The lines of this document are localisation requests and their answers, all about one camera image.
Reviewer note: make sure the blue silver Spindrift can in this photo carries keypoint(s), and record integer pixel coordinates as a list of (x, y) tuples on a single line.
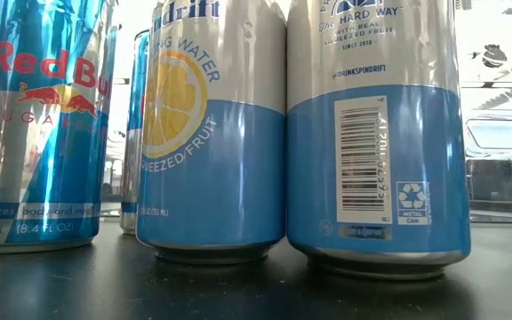
[(416, 155), (211, 178)]

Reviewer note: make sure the blue silver Red Bull can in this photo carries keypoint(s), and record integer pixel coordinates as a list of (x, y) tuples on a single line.
[(38, 155), (131, 133)]

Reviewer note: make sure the black room divider panel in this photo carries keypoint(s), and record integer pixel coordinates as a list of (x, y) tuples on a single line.
[(496, 180)]

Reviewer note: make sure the clear plastic bin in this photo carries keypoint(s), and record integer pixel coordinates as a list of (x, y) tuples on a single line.
[(505, 186)]

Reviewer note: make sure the black ceiling fixture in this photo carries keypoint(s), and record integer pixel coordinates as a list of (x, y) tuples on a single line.
[(494, 55)]

